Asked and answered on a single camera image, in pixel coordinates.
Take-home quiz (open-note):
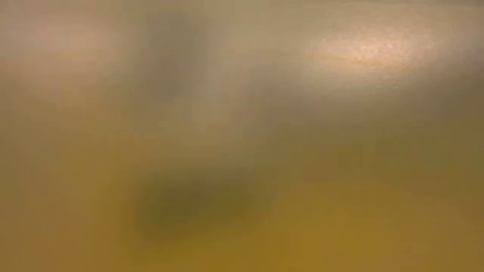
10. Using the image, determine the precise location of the yellow translucent plastic tray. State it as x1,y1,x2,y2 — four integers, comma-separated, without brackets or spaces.
0,0,484,272

